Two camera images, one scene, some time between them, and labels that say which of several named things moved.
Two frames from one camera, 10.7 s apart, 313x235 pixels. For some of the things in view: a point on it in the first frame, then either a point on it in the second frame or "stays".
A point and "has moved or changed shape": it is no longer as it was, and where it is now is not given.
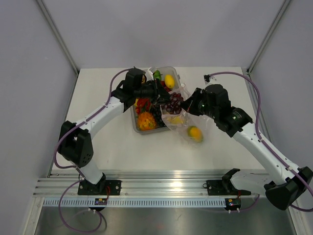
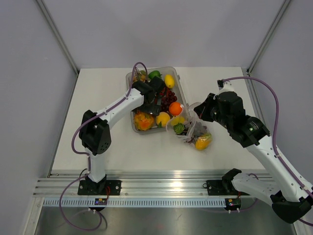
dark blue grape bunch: x=156 y=110 → x=180 y=129
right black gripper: x=190 y=105 → x=202 y=110
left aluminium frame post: x=58 y=36 stays
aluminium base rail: x=138 y=183 stays
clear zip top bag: x=193 y=129 has moved or changed shape
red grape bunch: x=174 y=106 → x=199 y=129
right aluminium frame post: x=279 y=15 stays
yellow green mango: x=195 y=133 → x=202 y=142
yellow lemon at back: x=169 y=81 stays
